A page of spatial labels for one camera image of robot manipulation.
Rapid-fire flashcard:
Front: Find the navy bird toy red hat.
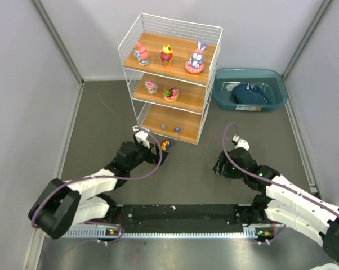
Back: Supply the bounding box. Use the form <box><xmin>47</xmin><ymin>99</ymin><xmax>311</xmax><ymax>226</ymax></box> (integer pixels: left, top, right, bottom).
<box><xmin>160</xmin><ymin>139</ymin><xmax>175</xmax><ymax>151</ymax></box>

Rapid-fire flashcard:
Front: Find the pink bear donut toy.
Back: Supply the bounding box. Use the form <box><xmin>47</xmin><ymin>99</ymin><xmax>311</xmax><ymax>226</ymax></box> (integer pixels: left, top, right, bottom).
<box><xmin>163</xmin><ymin>87</ymin><xmax>179</xmax><ymax>102</ymax></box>

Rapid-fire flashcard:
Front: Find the pink toy with goggles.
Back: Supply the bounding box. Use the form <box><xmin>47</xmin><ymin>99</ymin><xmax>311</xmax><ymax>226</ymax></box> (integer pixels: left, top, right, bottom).
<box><xmin>145</xmin><ymin>80</ymin><xmax>158</xmax><ymax>94</ymax></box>

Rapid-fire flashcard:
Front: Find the pink rabbit toy blue bow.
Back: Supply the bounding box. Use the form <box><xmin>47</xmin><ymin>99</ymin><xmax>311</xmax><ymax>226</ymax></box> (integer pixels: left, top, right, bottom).
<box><xmin>133</xmin><ymin>42</ymin><xmax>150</xmax><ymax>66</ymax></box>

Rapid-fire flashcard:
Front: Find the yellow bear ice cream cone toy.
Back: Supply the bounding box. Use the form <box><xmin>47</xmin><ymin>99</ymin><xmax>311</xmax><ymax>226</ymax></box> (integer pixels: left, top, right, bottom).
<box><xmin>159</xmin><ymin>44</ymin><xmax>173</xmax><ymax>66</ymax></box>

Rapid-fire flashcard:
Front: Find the purple bunny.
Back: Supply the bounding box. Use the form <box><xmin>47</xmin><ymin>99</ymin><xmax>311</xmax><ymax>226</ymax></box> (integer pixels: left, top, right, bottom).
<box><xmin>185</xmin><ymin>39</ymin><xmax>208</xmax><ymax>74</ymax></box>

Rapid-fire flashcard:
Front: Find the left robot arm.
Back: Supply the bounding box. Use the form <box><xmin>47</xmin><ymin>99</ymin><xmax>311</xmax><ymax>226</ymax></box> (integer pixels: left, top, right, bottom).
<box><xmin>28</xmin><ymin>141</ymin><xmax>168</xmax><ymax>239</ymax></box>

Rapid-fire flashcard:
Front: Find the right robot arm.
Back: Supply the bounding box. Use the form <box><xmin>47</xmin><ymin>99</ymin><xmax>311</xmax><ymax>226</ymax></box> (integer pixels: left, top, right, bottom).
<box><xmin>213</xmin><ymin>147</ymin><xmax>339</xmax><ymax>263</ymax></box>

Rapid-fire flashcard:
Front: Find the dark blue pouch in bin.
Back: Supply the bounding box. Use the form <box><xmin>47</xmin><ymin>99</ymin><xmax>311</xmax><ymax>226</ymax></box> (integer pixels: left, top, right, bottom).
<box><xmin>232</xmin><ymin>83</ymin><xmax>272</xmax><ymax>105</ymax></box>

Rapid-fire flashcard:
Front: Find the teal plastic bin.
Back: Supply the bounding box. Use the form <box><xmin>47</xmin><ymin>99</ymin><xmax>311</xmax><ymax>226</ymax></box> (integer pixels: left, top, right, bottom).
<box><xmin>212</xmin><ymin>68</ymin><xmax>288</xmax><ymax>112</ymax></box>

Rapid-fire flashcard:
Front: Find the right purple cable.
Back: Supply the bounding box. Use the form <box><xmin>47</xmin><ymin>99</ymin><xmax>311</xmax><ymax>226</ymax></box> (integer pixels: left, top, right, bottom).
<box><xmin>222</xmin><ymin>122</ymin><xmax>339</xmax><ymax>245</ymax></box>

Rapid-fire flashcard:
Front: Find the purple cable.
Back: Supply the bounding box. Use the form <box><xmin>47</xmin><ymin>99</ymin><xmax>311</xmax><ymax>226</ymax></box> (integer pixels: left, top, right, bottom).
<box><xmin>222</xmin><ymin>122</ymin><xmax>339</xmax><ymax>245</ymax></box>
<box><xmin>30</xmin><ymin>126</ymin><xmax>163</xmax><ymax>245</ymax></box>

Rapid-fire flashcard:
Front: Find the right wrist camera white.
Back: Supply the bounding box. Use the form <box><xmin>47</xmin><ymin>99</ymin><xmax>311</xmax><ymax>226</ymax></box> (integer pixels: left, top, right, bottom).
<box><xmin>232</xmin><ymin>135</ymin><xmax>249</xmax><ymax>151</ymax></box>

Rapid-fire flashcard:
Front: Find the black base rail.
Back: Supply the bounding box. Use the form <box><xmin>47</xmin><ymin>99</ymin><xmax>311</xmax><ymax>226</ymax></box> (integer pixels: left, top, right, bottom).
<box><xmin>102</xmin><ymin>204</ymin><xmax>271</xmax><ymax>234</ymax></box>

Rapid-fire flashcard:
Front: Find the white wire wooden shelf rack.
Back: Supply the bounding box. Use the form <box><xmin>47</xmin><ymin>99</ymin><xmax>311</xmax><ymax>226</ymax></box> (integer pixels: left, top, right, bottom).
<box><xmin>118</xmin><ymin>13</ymin><xmax>223</xmax><ymax>144</ymax></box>

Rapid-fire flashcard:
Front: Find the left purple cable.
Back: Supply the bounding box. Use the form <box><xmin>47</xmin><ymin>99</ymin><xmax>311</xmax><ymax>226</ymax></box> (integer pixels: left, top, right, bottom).
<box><xmin>30</xmin><ymin>126</ymin><xmax>163</xmax><ymax>245</ymax></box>

